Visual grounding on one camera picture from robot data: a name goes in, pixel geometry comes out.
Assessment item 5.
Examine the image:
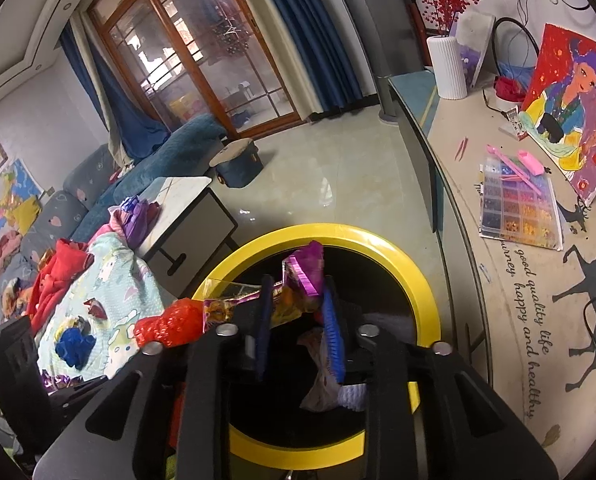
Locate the black looped cable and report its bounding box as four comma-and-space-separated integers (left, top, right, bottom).
482, 17, 536, 111

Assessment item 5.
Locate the blue sofa with heart print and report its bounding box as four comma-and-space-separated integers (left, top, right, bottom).
0, 112, 229, 321

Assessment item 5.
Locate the white ribbed vase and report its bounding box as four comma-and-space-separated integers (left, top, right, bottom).
426, 35, 468, 100

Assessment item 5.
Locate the white marble coffee table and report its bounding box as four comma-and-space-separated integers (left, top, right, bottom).
133, 176, 239, 291

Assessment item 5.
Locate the yellow cushion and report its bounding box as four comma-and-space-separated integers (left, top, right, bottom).
15, 195, 44, 233

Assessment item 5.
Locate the small printed card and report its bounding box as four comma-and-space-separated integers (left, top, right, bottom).
500, 107, 526, 141

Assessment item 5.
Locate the purple cloth bundle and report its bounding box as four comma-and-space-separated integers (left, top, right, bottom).
109, 195, 159, 251

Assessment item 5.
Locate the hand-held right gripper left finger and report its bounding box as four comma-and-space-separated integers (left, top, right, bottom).
32, 274, 276, 480

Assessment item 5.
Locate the small dark red wrapper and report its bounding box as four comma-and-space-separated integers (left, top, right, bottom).
85, 299, 110, 322

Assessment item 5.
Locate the cartoon cat printed blanket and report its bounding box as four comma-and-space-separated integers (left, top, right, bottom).
35, 235, 166, 386

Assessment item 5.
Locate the pink plastic tray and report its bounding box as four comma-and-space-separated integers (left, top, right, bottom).
516, 150, 546, 177

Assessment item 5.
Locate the large figure canvas painting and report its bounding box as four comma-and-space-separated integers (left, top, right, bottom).
520, 22, 596, 206

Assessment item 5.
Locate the country map poster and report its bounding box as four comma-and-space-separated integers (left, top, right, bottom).
0, 160, 44, 231

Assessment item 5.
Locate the purple foil wrapper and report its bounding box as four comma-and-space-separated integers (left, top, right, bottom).
40, 372, 86, 391

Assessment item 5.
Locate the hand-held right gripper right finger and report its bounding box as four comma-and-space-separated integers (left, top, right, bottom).
321, 275, 562, 480

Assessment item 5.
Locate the red and pink clothes pile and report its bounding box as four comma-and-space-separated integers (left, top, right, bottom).
0, 230, 24, 276

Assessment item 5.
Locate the blue crumpled wrapper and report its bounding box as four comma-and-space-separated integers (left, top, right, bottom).
55, 327, 96, 368

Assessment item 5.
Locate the clear bead organizer box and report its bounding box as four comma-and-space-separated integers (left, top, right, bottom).
479, 157, 563, 252

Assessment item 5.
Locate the yellow-rimmed trash bin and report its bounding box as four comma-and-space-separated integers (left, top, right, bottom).
190, 222, 441, 471

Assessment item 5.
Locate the colourful clothes pile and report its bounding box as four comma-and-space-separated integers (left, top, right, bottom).
0, 277, 34, 318

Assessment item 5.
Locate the small red cloth item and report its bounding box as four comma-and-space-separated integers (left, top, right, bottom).
494, 76, 526, 102

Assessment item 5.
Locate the grey tower air conditioner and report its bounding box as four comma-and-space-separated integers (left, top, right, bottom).
323, 0, 429, 123

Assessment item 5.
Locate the blue curtain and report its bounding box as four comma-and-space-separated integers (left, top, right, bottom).
250, 0, 366, 113
60, 22, 171, 161

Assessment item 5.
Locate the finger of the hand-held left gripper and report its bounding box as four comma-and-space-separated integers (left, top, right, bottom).
45, 377, 114, 413

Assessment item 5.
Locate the white and purple plastic bag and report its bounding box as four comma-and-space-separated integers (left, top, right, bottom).
298, 327, 346, 411

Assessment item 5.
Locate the beige curtain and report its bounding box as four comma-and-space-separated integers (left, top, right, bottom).
70, 10, 129, 166

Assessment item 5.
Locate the wooden sliding glass door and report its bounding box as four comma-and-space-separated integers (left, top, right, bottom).
85, 0, 303, 136

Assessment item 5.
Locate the round blue stool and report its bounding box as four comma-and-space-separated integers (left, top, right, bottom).
209, 137, 265, 188

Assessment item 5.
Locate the printed-top television cabinet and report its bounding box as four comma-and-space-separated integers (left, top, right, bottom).
388, 70, 596, 480

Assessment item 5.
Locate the red garment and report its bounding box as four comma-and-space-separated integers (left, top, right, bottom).
25, 240, 94, 333

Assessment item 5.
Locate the small purple canvas painting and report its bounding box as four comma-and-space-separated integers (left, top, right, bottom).
455, 14, 497, 92

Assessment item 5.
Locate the pink pen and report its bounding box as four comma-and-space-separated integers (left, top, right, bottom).
486, 145, 541, 193

